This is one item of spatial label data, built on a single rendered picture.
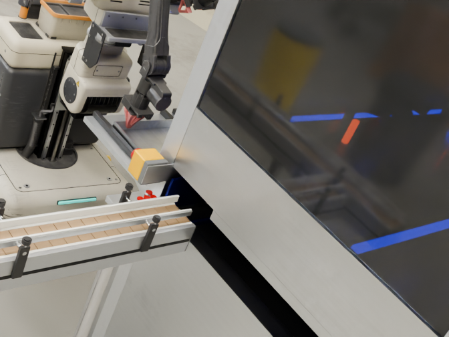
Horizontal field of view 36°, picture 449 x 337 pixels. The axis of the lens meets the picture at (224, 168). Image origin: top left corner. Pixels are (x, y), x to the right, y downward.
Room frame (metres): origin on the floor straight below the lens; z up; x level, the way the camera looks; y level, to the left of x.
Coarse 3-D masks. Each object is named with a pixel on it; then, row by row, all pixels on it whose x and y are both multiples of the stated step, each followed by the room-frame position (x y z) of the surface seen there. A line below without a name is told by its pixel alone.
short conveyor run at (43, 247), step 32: (128, 192) 1.52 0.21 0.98; (0, 224) 1.20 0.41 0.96; (32, 224) 1.29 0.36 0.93; (64, 224) 1.34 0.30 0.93; (96, 224) 1.34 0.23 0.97; (128, 224) 1.41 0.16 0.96; (160, 224) 1.51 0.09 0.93; (192, 224) 1.56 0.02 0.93; (0, 256) 1.14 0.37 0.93; (32, 256) 1.18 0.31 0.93; (64, 256) 1.25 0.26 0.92; (96, 256) 1.32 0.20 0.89; (128, 256) 1.41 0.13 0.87; (160, 256) 1.50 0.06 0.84; (0, 288) 1.14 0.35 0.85
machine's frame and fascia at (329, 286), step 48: (192, 144) 1.64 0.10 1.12; (240, 192) 1.51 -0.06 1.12; (288, 192) 1.44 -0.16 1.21; (240, 240) 1.47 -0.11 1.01; (288, 240) 1.39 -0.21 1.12; (336, 240) 1.33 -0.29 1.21; (288, 288) 1.35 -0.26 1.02; (336, 288) 1.29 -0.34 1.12; (384, 288) 1.23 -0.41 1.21; (336, 336) 1.25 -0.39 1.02; (384, 336) 1.20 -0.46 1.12; (432, 336) 1.15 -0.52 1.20
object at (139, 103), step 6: (126, 96) 1.99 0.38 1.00; (132, 96) 2.01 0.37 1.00; (138, 96) 1.96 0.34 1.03; (144, 96) 1.97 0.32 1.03; (132, 102) 1.96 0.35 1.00; (138, 102) 1.96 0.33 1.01; (144, 102) 1.96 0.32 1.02; (132, 108) 1.95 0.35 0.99; (138, 108) 1.96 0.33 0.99; (144, 108) 1.97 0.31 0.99; (138, 114) 1.93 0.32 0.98; (144, 114) 1.95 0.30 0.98; (150, 114) 1.97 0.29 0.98
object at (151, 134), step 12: (144, 120) 2.05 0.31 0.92; (156, 120) 2.09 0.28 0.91; (168, 120) 2.13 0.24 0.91; (120, 132) 1.93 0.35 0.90; (132, 132) 2.00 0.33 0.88; (144, 132) 2.03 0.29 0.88; (156, 132) 2.07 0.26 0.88; (132, 144) 1.88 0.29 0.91; (144, 144) 1.95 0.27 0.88; (156, 144) 1.99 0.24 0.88
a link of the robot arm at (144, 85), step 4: (140, 80) 1.97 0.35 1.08; (144, 80) 1.95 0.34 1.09; (148, 80) 1.96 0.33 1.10; (140, 84) 1.96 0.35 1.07; (144, 84) 1.95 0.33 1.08; (148, 84) 1.95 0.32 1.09; (140, 88) 1.96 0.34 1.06; (144, 88) 1.95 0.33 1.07; (148, 88) 1.95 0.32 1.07; (140, 92) 1.96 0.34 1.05; (144, 92) 1.95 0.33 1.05
